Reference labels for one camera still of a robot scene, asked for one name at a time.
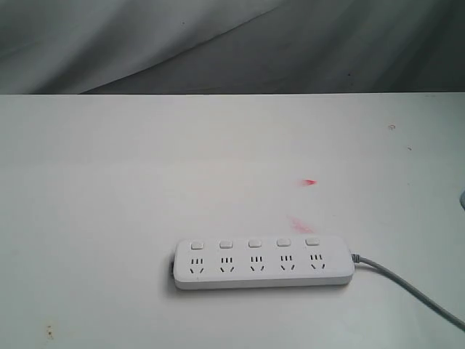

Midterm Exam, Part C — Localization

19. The grey backdrop cloth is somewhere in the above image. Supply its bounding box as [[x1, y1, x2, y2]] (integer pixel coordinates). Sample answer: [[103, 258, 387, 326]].
[[1, 1, 464, 95]]

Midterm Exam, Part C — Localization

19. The grey power cord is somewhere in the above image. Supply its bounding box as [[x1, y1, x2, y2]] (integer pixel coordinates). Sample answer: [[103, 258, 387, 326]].
[[349, 252, 465, 332]]

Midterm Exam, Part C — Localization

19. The white five-outlet power strip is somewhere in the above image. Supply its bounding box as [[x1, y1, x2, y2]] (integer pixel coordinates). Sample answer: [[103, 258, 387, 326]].
[[173, 235, 355, 290]]

